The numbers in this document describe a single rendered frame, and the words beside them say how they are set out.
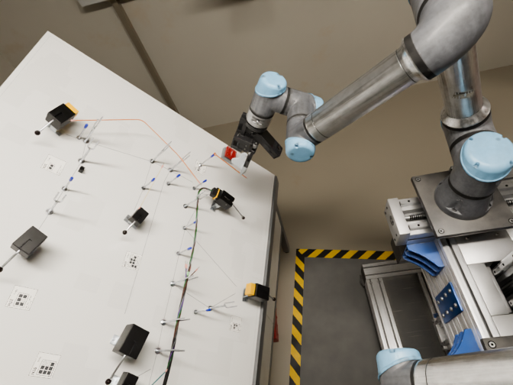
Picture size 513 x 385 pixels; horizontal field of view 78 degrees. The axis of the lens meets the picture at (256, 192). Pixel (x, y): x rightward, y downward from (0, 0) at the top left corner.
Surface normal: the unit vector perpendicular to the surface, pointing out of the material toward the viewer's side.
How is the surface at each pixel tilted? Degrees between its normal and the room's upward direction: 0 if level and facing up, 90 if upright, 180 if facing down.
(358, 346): 0
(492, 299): 0
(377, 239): 0
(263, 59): 90
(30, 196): 53
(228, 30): 90
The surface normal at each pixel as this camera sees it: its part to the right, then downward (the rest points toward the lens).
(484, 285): -0.21, -0.55
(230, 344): 0.65, -0.34
